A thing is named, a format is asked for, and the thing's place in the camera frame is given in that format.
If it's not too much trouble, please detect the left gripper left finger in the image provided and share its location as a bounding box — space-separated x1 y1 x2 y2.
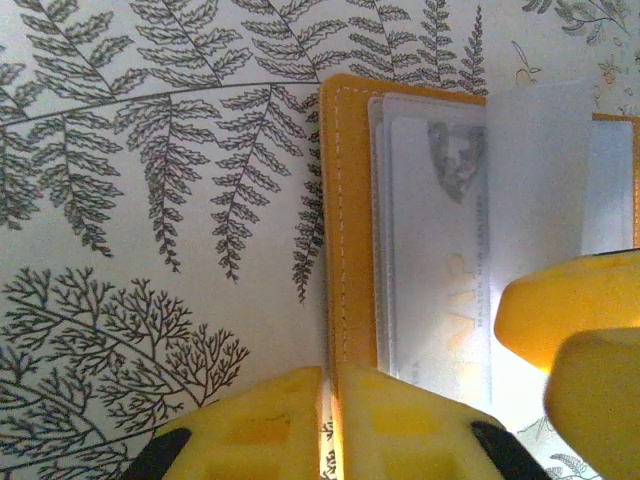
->
119 366 324 480

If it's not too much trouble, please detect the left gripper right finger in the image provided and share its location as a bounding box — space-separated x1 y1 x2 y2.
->
324 362 551 480

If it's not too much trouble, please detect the white VIP credit card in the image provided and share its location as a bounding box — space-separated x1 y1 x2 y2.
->
387 115 494 404

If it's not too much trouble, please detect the orange leather card holder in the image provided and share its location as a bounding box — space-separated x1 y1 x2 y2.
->
318 73 640 401

